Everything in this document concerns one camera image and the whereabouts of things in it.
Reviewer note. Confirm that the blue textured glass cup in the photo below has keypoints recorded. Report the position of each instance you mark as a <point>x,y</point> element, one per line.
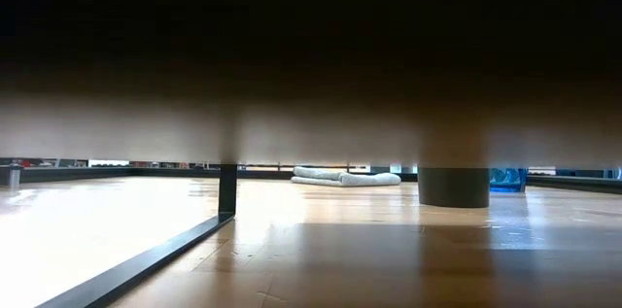
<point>507,181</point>

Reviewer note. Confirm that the wooden shelf board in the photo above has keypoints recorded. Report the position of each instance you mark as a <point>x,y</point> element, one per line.
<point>311,104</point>

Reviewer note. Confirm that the folded grey towel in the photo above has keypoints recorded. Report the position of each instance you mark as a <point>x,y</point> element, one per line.
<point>350,179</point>

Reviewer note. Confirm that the red background object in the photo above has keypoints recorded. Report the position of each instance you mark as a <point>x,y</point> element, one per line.
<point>31,162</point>

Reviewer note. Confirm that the black metal shelf frame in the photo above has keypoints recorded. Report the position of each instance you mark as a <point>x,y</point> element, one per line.
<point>227,191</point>

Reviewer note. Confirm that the black table border rail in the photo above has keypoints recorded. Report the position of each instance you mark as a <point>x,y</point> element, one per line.
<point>97,173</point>

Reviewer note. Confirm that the grey metal post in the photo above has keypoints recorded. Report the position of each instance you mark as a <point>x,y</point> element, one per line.
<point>15,177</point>

